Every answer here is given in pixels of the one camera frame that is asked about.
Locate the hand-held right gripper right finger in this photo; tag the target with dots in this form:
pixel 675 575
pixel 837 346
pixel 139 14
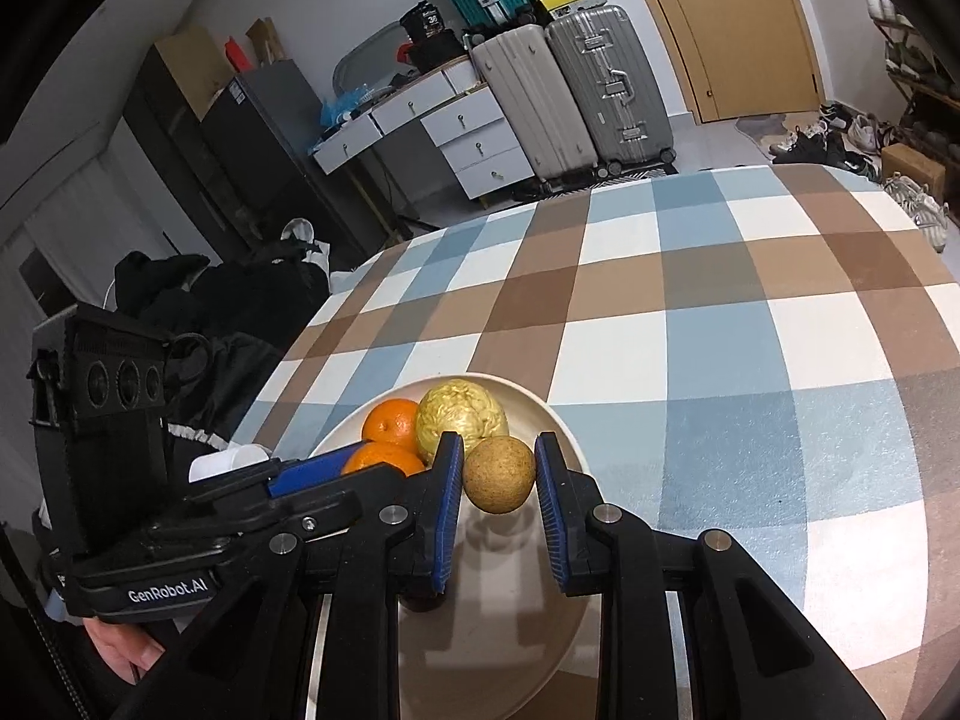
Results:
pixel 559 525

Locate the brown longan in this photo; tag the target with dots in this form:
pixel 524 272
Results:
pixel 499 476

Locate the large cardboard sheet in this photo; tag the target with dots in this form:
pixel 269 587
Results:
pixel 191 67

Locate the orange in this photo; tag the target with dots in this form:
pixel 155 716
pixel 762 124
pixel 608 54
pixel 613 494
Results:
pixel 390 426
pixel 382 457

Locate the black clothes pile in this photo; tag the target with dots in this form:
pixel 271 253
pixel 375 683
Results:
pixel 240 315

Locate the shelved assorted shoes collection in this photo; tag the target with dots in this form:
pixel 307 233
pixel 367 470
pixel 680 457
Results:
pixel 900 22

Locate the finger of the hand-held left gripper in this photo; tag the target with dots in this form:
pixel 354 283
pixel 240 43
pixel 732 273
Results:
pixel 345 502
pixel 307 471

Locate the wooden door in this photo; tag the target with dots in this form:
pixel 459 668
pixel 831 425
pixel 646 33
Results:
pixel 735 37

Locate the grey door mat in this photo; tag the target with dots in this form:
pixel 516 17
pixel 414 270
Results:
pixel 765 131

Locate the person's left hand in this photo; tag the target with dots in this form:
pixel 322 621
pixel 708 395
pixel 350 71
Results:
pixel 124 649

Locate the beige suitcase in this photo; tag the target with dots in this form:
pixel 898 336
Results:
pixel 532 105

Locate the silver suitcase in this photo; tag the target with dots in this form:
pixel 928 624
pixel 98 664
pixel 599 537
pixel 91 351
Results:
pixel 607 90

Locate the black printed box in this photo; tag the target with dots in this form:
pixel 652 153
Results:
pixel 424 22

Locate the red flat package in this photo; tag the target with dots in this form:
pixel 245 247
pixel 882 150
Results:
pixel 236 54

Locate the scattered sneakers pile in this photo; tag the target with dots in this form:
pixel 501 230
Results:
pixel 855 142

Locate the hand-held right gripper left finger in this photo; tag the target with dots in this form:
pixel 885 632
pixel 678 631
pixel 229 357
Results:
pixel 446 525

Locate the wrinkled yellow passion fruit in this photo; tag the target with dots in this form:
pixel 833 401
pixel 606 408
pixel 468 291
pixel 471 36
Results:
pixel 461 420

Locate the wooden shoe rack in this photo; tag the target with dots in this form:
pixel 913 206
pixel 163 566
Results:
pixel 919 67

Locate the white paper roll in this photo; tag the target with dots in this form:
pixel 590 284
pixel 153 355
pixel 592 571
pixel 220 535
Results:
pixel 225 461

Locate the blue plastic bag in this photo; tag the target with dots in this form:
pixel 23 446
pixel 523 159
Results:
pixel 345 106

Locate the dark grey fridge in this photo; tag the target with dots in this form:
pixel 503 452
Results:
pixel 277 142

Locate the brown cardboard box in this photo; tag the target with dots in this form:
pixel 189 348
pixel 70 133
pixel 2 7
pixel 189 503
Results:
pixel 911 165

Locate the black bag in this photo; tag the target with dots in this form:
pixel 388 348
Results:
pixel 435 51

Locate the small brown cardboard piece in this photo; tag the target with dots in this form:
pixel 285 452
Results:
pixel 264 41

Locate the cream round plate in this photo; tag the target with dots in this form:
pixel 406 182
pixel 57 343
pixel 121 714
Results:
pixel 495 615

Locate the white desk with drawers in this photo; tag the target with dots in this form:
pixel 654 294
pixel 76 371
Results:
pixel 465 135

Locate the grey framed mirror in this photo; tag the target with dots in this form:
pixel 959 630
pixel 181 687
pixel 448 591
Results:
pixel 364 60

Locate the dark tall wardrobe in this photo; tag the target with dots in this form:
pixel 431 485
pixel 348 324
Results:
pixel 172 150

